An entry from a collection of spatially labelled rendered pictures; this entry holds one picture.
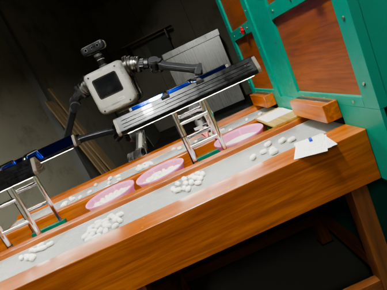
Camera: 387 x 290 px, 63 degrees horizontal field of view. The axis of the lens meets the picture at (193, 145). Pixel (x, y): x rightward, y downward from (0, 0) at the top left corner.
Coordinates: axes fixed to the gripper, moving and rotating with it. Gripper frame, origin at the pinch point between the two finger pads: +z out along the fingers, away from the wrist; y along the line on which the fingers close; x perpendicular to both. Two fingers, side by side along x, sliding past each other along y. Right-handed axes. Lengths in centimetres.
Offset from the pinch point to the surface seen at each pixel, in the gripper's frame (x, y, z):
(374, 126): -61, 43, 68
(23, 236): -3, -117, 11
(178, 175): -28.4, -21.7, 33.4
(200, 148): -6.8, -6.6, 9.2
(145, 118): -60, -23, 23
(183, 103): -60, -6, 24
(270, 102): -8.6, 40.6, 1.2
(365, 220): -33, 34, 85
